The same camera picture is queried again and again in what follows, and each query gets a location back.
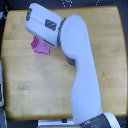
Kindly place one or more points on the grey panel at left edge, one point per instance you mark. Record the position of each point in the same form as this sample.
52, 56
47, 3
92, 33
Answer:
1, 87

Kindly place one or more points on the pink cloth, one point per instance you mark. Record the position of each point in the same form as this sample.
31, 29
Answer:
40, 46

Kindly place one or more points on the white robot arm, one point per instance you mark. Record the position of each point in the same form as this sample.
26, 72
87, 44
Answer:
71, 35

